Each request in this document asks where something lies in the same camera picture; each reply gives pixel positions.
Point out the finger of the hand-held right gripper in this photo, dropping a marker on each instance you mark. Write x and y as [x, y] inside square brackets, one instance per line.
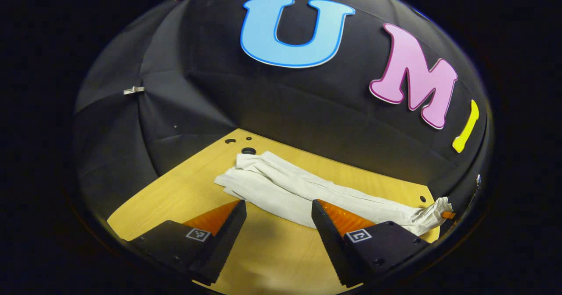
[448, 215]

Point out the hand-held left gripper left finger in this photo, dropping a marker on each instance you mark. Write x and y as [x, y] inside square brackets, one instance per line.
[226, 238]

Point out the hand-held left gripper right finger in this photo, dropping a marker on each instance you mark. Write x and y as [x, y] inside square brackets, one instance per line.
[333, 242]

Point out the white jeans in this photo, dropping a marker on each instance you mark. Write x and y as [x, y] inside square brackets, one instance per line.
[281, 189]

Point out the black backdrop cloth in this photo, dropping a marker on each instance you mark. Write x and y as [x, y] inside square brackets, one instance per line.
[281, 102]

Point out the silver metal clip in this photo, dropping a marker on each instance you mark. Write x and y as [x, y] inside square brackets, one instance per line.
[134, 90]

